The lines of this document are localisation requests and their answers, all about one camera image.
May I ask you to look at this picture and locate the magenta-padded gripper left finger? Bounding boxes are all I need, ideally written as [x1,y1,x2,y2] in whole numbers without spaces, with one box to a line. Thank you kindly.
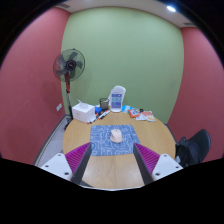
[39,141,93,186]

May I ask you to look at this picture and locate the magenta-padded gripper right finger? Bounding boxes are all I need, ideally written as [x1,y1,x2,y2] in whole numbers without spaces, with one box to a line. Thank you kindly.
[132,142,184,186]

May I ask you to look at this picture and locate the cream computer mouse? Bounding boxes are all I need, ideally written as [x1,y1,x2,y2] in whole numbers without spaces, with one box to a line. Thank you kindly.
[110,128,124,144]

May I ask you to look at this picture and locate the blue patterned mouse pad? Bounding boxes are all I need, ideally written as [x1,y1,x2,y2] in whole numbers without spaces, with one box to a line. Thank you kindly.
[89,124,142,157]

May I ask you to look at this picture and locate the black office chair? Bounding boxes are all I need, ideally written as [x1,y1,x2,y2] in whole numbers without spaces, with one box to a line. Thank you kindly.
[174,128,212,168]

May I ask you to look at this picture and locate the orange snack packet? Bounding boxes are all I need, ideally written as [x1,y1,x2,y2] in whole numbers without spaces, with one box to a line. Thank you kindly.
[141,110,157,123]

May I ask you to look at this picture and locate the white snack packet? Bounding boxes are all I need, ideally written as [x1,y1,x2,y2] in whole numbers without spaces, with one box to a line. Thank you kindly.
[135,113,150,122]

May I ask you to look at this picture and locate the red-capped whiteboard marker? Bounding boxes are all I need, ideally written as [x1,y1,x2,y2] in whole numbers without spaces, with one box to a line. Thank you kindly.
[86,114,101,125]

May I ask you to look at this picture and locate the white tissue box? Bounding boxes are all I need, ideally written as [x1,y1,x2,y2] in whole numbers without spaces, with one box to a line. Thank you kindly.
[71,99,96,124]

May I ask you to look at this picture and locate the red snack packet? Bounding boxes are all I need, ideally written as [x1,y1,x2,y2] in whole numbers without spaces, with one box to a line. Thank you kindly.
[128,107,142,119]

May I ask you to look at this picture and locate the blue snack packet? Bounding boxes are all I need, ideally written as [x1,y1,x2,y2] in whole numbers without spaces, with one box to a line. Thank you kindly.
[121,104,132,114]

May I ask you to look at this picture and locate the dark mesh pen cup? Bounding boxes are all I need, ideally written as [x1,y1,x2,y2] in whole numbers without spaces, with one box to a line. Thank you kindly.
[99,97,111,111]

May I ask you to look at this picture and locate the black standing fan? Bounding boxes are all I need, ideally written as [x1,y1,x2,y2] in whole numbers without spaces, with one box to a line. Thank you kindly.
[52,48,86,129]

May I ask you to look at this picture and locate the round ceiling light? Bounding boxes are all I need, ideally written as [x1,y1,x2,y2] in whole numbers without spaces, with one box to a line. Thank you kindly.
[166,4,177,14]

